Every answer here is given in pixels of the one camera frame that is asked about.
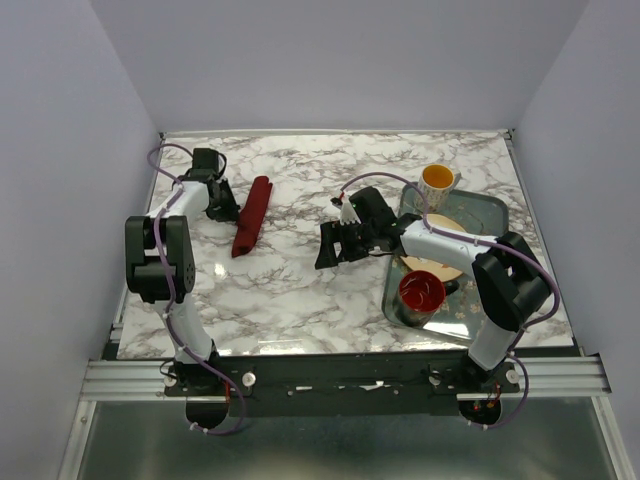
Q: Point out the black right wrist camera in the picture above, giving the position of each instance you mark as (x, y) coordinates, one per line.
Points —
(364, 206)

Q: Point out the aluminium frame rail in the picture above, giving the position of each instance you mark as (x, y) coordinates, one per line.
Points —
(543, 377)

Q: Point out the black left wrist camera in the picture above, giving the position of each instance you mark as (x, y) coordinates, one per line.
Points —
(208, 163)

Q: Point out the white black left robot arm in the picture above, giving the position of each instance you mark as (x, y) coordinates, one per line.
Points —
(160, 268)

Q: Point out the white floral mug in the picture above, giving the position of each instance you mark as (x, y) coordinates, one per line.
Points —
(435, 184)

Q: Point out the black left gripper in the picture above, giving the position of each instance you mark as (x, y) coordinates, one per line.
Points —
(231, 211)

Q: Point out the beige bird pattern plate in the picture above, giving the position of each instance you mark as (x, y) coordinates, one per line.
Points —
(443, 272)

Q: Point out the teal floral serving tray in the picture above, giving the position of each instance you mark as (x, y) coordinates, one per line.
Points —
(457, 322)

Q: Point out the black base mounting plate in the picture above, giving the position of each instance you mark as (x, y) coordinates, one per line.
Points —
(409, 382)

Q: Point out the dark red cloth napkin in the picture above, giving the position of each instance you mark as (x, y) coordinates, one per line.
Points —
(251, 216)

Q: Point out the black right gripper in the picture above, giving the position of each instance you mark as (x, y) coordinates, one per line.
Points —
(330, 233)

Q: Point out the red and black cup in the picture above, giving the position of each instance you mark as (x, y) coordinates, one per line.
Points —
(419, 296)

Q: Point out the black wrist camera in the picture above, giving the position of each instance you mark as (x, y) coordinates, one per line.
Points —
(364, 206)
(208, 163)

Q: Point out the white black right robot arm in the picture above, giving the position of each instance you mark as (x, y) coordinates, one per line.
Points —
(514, 289)

